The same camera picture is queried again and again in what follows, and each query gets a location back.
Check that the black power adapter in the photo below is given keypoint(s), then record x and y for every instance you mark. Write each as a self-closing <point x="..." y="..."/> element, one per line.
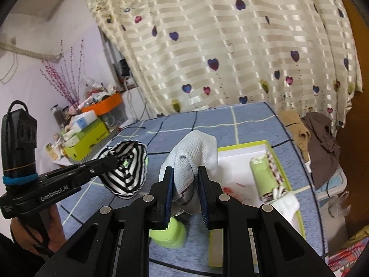
<point x="122" y="69"/>

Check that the clear storage box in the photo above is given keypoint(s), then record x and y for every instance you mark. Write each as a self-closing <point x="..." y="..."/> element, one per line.
<point x="118" y="115"/>

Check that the crumpled clear plastic bag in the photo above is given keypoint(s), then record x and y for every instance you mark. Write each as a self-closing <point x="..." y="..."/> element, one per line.
<point x="340" y="205"/>

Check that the pile of plastic bags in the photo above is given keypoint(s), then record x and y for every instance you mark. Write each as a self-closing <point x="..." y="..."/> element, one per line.
<point x="95" y="91"/>

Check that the white blue tissue box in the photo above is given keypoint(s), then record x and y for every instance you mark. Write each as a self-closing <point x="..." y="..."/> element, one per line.
<point x="83" y="120"/>

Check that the clear red printed wrapper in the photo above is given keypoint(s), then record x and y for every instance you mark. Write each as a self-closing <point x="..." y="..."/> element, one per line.
<point x="230" y="191"/>

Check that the dark brown garment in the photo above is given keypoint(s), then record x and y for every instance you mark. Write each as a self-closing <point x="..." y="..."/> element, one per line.
<point x="323" y="150"/>

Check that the pink branch decoration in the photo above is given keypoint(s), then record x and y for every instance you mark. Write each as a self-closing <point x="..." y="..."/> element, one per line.
<point x="56" y="78"/>

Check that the person's left hand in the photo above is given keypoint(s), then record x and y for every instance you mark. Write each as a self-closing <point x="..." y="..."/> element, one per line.
<point x="26" y="229"/>

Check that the white plastic basket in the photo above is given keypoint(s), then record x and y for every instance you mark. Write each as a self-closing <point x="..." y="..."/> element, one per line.
<point x="331" y="189"/>

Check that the group of small bottles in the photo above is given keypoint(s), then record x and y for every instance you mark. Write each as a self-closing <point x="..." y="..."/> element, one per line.
<point x="54" y="150"/>

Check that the person's left forearm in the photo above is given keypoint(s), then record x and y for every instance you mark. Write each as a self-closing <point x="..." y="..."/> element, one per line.
<point x="14" y="256"/>

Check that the green cardboard box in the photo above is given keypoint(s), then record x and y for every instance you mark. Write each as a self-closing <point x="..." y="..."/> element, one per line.
<point x="236" y="167"/>

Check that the tan garment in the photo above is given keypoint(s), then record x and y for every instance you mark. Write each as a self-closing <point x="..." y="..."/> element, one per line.
<point x="297" y="129"/>

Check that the orange plastic tray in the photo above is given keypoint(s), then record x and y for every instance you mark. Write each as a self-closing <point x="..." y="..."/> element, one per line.
<point x="109" y="102"/>

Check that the black white striped cloth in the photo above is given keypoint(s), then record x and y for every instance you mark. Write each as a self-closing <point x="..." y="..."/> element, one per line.
<point x="126" y="176"/>

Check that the pale grey sock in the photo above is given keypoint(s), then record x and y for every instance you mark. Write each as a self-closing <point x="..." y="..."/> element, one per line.
<point x="196" y="150"/>

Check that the large green carton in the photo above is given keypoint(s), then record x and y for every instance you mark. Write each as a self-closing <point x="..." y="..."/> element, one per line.
<point x="80" y="151"/>

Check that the green lidded jar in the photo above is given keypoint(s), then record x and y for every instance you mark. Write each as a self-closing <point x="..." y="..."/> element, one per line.
<point x="167" y="235"/>

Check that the green floral cloth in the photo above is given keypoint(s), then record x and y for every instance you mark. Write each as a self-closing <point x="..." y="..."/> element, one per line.
<point x="263" y="176"/>

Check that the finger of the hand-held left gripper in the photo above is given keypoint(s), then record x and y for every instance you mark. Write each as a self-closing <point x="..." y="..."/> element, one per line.
<point x="63" y="170"/>
<point x="101" y="167"/>

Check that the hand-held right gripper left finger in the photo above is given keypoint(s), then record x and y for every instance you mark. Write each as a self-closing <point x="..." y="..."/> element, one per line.
<point x="168" y="199"/>

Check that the dark glass jar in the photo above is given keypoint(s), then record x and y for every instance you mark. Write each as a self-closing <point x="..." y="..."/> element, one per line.
<point x="59" y="118"/>

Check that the small green carton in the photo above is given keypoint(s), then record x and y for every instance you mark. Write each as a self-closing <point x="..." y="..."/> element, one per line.
<point x="93" y="127"/>

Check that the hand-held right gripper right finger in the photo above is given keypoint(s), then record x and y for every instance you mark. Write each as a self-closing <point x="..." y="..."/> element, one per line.
<point x="203" y="199"/>

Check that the cream heart print curtain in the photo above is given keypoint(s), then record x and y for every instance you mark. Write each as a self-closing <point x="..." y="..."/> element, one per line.
<point x="230" y="20"/>

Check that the wooden wardrobe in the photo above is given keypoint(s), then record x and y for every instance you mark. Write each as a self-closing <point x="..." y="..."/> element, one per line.
<point x="359" y="135"/>

